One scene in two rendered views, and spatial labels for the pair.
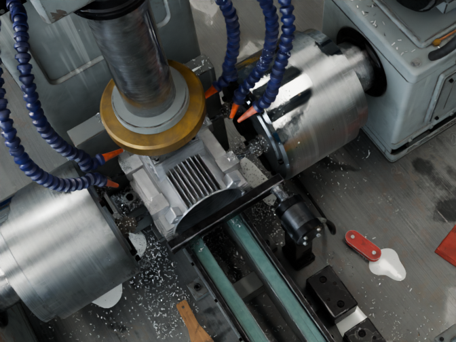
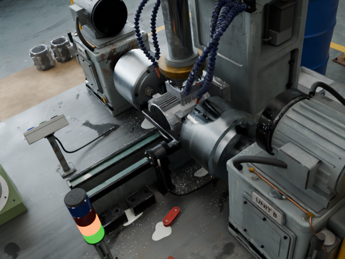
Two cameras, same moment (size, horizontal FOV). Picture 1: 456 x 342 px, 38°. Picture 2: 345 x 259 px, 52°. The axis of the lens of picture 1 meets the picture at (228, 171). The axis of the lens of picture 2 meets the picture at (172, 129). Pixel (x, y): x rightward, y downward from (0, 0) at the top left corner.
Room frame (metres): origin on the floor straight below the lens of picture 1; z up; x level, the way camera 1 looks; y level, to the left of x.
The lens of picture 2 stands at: (0.39, -1.02, 1.93)
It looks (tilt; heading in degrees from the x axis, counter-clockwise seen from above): 42 degrees down; 83
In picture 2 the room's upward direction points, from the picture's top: 10 degrees counter-clockwise
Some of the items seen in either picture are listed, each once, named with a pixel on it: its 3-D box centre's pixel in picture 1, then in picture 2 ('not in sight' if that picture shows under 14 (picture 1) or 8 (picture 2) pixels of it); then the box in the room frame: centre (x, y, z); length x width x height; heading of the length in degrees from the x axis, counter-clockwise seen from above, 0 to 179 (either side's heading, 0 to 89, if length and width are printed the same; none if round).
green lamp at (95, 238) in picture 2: not in sight; (92, 230); (0.19, -0.39, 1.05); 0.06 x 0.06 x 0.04
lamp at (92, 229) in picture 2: not in sight; (88, 222); (0.19, -0.39, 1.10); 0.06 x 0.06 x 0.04
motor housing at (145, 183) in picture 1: (183, 175); (180, 110); (0.58, 0.09, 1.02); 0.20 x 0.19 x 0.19; 21
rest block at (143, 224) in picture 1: (135, 207); not in sight; (0.61, 0.22, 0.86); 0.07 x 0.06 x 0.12; 111
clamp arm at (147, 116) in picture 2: (226, 214); (160, 127); (0.48, 0.02, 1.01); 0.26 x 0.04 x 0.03; 111
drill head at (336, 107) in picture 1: (302, 97); (227, 142); (0.68, -0.18, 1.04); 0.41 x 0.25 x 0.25; 111
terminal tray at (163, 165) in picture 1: (165, 138); (185, 88); (0.62, 0.10, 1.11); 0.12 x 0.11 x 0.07; 21
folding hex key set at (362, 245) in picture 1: (362, 245); (171, 216); (0.43, -0.25, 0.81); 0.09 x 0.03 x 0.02; 38
